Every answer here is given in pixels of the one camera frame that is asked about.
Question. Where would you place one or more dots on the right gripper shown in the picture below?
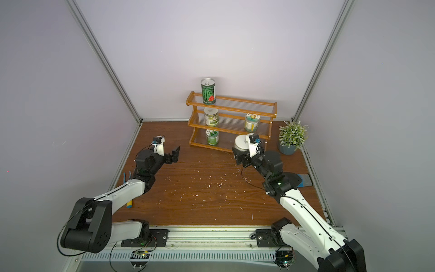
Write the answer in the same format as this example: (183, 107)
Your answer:
(245, 158)

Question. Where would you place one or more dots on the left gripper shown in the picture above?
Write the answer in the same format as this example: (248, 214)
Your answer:
(174, 158)

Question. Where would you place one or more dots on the white black seed can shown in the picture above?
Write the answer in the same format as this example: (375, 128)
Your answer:
(241, 142)

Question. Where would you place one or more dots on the yellow green lidded seed jar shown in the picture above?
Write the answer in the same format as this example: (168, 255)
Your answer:
(252, 122)

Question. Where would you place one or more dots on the white green seed can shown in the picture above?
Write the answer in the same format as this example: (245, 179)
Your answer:
(211, 116)

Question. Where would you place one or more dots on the watermelon seed can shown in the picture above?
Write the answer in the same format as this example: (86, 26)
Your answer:
(208, 91)

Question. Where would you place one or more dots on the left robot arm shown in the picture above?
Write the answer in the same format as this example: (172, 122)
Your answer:
(90, 227)

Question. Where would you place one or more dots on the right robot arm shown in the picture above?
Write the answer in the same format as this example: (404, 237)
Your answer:
(324, 247)

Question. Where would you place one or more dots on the green seed can bottom left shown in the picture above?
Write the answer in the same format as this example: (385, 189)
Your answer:
(212, 137)

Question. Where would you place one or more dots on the wooden three-tier shelf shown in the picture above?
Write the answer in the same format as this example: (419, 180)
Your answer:
(231, 114)

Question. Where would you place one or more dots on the potted green plant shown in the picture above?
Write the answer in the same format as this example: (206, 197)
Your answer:
(291, 137)

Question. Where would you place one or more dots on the right controller board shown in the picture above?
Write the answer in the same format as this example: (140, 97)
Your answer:
(284, 258)

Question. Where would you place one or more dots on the controller board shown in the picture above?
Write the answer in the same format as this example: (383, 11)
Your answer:
(284, 258)
(139, 259)

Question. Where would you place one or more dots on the left controller board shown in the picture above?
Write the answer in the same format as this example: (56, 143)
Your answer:
(139, 259)

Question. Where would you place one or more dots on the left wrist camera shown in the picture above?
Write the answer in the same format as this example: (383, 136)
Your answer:
(158, 145)

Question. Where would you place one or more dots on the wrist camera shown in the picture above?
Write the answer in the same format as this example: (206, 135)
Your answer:
(158, 145)
(254, 142)

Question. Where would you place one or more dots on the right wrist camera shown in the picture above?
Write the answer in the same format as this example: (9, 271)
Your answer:
(254, 142)

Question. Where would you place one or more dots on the blue garden fork yellow handle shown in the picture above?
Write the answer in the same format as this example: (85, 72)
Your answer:
(129, 204)

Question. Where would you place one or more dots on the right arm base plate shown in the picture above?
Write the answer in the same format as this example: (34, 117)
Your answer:
(267, 238)

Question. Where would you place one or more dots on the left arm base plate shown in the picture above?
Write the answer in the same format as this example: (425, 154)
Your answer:
(153, 238)

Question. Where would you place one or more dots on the aluminium rail frame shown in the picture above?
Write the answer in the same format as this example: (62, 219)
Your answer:
(189, 248)

